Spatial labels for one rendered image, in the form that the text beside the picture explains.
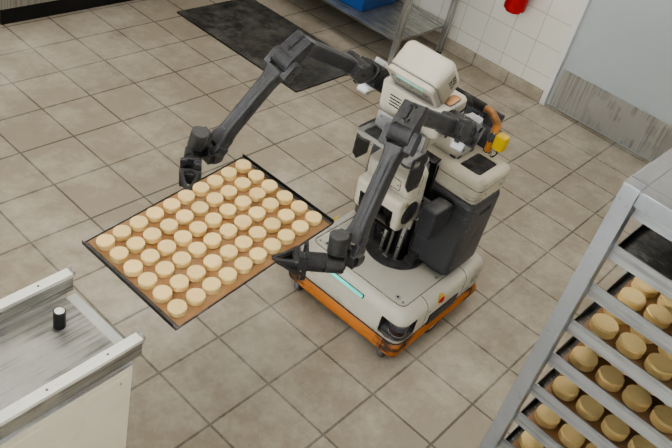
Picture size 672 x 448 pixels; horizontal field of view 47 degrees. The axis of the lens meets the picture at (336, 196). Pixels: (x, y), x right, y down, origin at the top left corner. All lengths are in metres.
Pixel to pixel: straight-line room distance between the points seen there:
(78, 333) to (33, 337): 0.11
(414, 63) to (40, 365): 1.52
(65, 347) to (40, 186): 1.93
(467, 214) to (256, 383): 1.07
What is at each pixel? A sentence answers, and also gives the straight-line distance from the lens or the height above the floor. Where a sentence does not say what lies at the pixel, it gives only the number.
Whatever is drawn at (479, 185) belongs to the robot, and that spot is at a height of 0.80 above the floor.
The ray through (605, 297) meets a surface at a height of 1.60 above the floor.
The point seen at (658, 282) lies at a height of 1.68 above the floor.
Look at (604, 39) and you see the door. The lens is 5.48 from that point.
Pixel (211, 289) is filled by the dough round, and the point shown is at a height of 0.95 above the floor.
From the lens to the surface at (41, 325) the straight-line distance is 2.12.
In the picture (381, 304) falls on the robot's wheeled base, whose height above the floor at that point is 0.27.
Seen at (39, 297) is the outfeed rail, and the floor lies 0.87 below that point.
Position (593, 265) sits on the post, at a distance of 1.35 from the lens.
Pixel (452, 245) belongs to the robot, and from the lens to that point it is 3.23.
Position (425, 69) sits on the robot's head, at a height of 1.28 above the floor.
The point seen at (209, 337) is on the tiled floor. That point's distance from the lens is 3.23.
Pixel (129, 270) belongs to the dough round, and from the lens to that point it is 2.12.
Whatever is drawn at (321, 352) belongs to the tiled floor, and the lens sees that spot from 3.27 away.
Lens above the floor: 2.40
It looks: 36 degrees down
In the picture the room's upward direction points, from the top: 15 degrees clockwise
